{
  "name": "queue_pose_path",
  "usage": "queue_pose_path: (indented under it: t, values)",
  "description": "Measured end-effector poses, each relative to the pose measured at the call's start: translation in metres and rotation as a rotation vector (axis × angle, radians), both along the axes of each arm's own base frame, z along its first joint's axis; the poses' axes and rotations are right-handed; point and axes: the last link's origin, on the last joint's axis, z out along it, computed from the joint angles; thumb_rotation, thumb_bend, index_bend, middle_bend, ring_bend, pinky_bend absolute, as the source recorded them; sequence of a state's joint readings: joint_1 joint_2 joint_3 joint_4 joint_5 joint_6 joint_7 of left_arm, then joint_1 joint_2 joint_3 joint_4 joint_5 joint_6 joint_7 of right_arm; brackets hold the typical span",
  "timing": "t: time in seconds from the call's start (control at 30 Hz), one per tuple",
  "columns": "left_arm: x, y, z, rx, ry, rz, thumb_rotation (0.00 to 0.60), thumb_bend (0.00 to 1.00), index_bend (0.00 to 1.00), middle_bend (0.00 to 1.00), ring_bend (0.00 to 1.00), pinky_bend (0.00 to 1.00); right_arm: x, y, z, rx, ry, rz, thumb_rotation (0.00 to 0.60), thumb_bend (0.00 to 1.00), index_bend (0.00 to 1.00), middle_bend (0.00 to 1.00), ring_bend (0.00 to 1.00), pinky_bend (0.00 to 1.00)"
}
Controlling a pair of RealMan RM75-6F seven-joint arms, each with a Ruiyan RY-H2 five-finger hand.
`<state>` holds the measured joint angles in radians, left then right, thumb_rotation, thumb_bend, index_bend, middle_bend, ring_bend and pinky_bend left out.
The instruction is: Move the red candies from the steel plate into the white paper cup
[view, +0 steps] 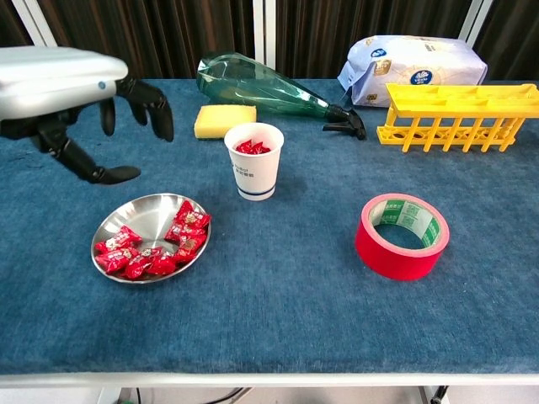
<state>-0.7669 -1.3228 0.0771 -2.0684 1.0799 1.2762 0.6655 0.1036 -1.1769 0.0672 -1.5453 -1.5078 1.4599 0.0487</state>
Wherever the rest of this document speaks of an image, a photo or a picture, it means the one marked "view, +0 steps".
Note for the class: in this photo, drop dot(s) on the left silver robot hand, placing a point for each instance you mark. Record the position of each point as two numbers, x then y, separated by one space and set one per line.
54 84

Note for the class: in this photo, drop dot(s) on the silver metal plate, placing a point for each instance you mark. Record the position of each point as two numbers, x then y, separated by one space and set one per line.
147 214

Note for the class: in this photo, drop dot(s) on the white paper cup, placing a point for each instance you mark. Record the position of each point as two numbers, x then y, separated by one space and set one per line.
254 172

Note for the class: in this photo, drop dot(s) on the black pleated curtain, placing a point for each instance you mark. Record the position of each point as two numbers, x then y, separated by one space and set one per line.
513 38
316 33
10 21
168 33

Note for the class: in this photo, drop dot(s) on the yellow sponge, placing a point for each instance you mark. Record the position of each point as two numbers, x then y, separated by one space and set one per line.
219 118

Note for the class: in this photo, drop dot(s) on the green spray bottle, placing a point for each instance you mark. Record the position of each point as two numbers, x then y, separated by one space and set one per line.
252 84

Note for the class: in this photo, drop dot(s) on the blue table cloth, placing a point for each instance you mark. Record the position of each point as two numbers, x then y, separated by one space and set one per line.
295 294

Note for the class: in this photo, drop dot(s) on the white blue tissue pack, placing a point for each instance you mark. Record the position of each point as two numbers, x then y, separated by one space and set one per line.
400 63

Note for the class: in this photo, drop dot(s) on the red tape roll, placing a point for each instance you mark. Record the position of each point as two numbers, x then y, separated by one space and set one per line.
379 252

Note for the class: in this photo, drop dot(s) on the yellow plastic rack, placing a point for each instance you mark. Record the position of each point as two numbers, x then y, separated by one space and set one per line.
463 113

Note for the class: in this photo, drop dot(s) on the white metal frame post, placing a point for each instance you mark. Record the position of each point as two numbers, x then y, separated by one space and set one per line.
264 29
474 23
33 21

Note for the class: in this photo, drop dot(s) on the grey metal table frame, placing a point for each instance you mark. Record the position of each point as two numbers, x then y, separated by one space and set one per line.
295 379

